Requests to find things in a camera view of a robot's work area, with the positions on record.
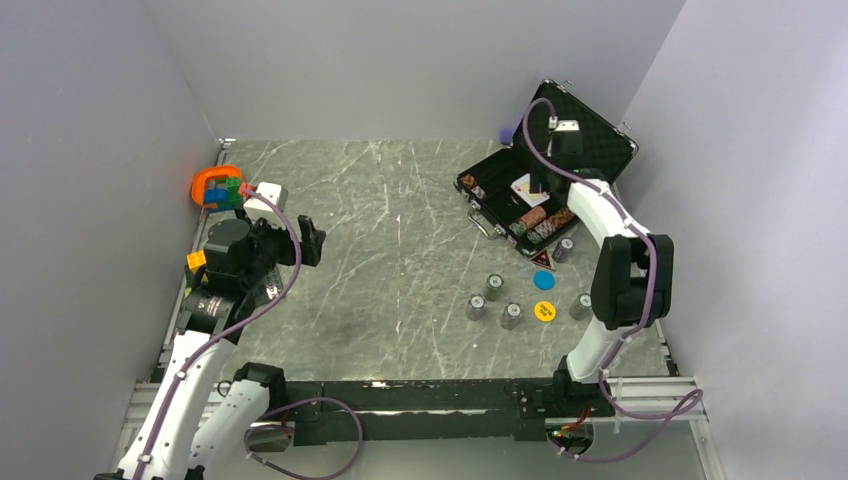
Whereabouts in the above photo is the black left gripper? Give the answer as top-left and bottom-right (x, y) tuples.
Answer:
(235, 204), (325, 290)

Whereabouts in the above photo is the black poker chip case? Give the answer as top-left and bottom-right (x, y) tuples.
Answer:
(453, 79), (638, 257)

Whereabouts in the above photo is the red poker chip stack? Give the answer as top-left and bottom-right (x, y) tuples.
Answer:
(517, 206), (548, 230)

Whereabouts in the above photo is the purple poker chip stack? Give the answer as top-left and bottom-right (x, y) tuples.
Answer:
(552, 237), (575, 264)

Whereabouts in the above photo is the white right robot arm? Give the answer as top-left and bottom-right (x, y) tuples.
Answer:
(522, 127), (675, 416)

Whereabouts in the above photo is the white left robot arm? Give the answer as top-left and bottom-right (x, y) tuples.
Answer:
(104, 214), (326, 479)

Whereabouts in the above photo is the playing cards deck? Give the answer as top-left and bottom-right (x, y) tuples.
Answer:
(510, 173), (550, 208)

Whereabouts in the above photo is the purple object behind case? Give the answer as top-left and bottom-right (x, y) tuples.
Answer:
(499, 127), (515, 146)

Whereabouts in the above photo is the perforated metal plate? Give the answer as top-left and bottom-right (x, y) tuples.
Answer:
(254, 266), (285, 308)

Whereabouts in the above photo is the orange black chip stack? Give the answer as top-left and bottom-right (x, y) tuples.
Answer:
(548, 208), (575, 231)

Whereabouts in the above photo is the green toy block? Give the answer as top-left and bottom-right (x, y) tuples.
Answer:
(223, 177), (244, 204)

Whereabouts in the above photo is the blue toy block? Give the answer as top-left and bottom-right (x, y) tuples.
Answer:
(202, 188), (230, 208)

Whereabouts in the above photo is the triangular red warning card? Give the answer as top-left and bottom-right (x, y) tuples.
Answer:
(530, 250), (555, 271)

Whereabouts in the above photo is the orange plastic bowl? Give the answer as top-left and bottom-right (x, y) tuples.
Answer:
(190, 165), (243, 211)

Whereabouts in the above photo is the yellow toy block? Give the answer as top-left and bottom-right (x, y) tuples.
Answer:
(186, 251), (206, 272)

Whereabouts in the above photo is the blue round button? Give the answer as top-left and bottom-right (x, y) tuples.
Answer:
(533, 271), (556, 291)

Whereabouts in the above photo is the yellow dealer button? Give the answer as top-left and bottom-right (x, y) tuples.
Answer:
(533, 301), (557, 323)

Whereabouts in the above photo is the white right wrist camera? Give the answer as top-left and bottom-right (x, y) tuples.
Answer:
(548, 116), (581, 135)

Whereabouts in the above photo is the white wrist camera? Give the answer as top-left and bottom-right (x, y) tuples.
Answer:
(243, 182), (288, 225)
(548, 116), (581, 135)

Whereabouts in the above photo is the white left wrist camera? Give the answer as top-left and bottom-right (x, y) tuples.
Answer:
(243, 182), (288, 225)

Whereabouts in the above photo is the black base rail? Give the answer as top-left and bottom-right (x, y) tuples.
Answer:
(233, 362), (614, 446)

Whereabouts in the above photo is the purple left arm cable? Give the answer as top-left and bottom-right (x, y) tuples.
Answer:
(132, 188), (364, 480)

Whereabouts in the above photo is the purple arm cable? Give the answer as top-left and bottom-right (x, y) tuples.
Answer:
(132, 188), (364, 480)
(521, 97), (704, 464)

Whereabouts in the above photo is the aluminium frame rail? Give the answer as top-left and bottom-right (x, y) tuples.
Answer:
(122, 376), (709, 432)

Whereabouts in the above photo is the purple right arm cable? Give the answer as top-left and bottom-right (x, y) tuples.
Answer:
(521, 97), (704, 464)

